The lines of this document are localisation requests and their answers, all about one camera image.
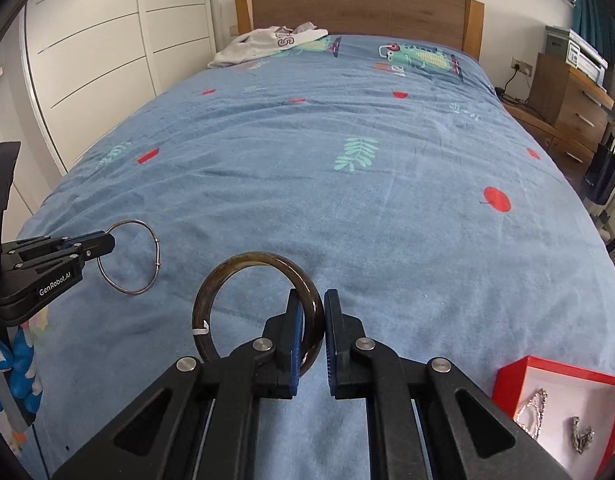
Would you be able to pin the dark blue bag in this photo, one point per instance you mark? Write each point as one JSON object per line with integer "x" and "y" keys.
{"x": 602, "y": 175}

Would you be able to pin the white box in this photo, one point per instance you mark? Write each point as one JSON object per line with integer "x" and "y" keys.
{"x": 587, "y": 60}

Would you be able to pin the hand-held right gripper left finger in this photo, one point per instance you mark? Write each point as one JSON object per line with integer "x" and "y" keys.
{"x": 295, "y": 355}

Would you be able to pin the white wardrobe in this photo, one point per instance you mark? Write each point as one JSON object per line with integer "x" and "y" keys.
{"x": 112, "y": 35}

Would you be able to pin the thin silver bangle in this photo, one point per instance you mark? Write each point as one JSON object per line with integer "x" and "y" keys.
{"x": 158, "y": 252}

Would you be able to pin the blue printed blanket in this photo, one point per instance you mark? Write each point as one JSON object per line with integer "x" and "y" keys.
{"x": 312, "y": 185}

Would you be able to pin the dark brown bangle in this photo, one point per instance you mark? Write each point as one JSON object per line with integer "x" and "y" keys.
{"x": 201, "y": 310}

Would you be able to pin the wooden headboard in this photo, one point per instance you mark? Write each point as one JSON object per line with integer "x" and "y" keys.
{"x": 362, "y": 5}

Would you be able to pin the wooden drawer chest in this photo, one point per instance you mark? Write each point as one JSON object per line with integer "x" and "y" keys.
{"x": 567, "y": 95}

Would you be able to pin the person's left hand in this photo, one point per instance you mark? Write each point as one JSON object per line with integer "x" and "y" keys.
{"x": 22, "y": 360}

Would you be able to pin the white sweatshirt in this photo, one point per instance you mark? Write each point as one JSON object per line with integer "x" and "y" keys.
{"x": 252, "y": 47}

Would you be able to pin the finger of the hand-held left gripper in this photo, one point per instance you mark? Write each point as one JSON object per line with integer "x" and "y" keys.
{"x": 32, "y": 245}
{"x": 95, "y": 245}

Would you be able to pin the red jewelry box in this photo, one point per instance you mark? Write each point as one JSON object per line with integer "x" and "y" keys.
{"x": 577, "y": 400}

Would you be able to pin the grey storage box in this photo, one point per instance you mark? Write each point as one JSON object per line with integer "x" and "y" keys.
{"x": 556, "y": 42}

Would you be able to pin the low wooden nightstand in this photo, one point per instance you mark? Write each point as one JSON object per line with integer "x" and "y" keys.
{"x": 547, "y": 135}

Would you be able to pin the teal curtain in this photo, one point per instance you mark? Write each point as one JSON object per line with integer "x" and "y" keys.
{"x": 595, "y": 20}

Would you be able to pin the wall socket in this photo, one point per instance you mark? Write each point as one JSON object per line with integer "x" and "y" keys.
{"x": 522, "y": 66}

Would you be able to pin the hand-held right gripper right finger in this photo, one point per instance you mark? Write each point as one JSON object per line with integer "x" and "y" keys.
{"x": 332, "y": 355}

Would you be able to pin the white door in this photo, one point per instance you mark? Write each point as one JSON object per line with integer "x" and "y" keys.
{"x": 17, "y": 110}

